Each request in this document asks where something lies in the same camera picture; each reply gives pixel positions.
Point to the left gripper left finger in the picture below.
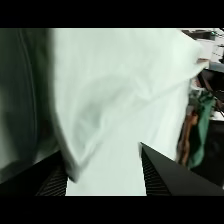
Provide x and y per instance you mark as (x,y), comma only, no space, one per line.
(36,180)

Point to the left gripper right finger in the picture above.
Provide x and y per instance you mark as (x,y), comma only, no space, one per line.
(173,176)

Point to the pale green shirt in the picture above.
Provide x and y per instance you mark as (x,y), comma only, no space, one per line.
(120,100)

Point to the heap of clothes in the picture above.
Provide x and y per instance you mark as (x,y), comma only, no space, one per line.
(196,133)

